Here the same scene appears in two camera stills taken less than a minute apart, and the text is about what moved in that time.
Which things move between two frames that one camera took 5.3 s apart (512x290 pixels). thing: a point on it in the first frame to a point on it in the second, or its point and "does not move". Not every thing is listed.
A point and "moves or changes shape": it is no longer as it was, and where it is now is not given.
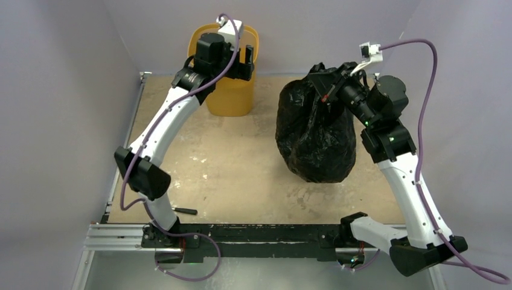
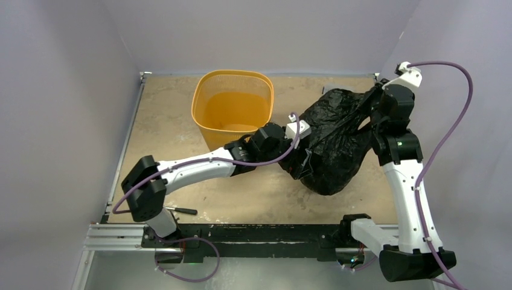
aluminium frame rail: [116, 237] does not move
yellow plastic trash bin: [231, 96] to [228, 104]
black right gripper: [329, 84] to [378, 90]
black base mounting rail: [253, 240] does not move
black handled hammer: [186, 210] does not move
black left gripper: [242, 70] to [297, 170]
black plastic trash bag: [318, 141] moves or changes shape
